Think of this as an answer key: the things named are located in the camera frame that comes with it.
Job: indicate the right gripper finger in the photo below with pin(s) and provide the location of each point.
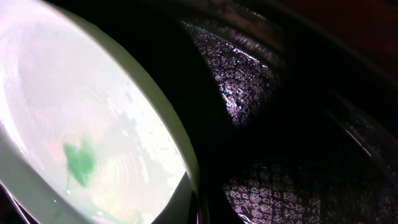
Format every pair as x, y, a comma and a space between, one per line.
182, 207

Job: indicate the round black serving tray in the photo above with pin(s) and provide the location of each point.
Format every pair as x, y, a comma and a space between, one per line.
291, 106

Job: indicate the mint plate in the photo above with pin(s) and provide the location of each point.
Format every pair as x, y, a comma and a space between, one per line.
87, 136

